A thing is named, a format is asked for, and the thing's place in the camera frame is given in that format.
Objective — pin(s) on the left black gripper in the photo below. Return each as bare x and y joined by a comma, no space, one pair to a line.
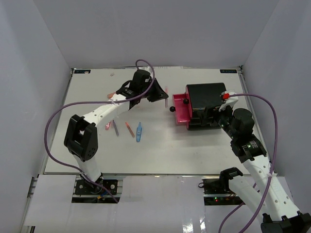
159,93

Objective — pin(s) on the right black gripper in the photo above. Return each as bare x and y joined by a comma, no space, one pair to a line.
209,112

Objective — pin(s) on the pink purple highlighter pen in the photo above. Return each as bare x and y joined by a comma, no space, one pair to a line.
166,99

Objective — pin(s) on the black drawer organizer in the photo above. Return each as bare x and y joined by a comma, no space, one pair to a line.
201,96

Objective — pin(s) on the pink drawer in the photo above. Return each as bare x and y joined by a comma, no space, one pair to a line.
186,99
180,110

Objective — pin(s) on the pink top drawer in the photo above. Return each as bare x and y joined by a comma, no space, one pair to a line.
186,99

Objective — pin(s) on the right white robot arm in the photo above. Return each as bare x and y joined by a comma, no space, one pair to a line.
268,201

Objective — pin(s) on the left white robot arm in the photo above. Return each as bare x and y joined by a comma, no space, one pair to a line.
81,138

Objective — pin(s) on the blue correction tape pen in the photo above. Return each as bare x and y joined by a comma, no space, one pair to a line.
139,132

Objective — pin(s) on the orange tip highlighter pen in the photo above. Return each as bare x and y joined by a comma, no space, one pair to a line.
130,130

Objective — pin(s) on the orange eraser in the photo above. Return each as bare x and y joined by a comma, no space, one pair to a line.
110,95

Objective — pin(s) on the blue corner label right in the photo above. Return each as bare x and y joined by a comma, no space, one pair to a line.
228,71

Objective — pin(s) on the blue corner label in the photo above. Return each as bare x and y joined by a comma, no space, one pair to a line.
82,71
228,71

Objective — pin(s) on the pink correction tape pen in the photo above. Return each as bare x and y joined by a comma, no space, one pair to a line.
107,126

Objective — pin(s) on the blue corner label left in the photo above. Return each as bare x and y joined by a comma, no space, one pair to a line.
82,71

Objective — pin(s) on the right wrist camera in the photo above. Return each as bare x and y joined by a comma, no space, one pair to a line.
229,99

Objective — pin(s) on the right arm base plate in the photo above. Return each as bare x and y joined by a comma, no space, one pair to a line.
214,187

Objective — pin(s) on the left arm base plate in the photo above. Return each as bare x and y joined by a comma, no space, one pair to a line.
83,187

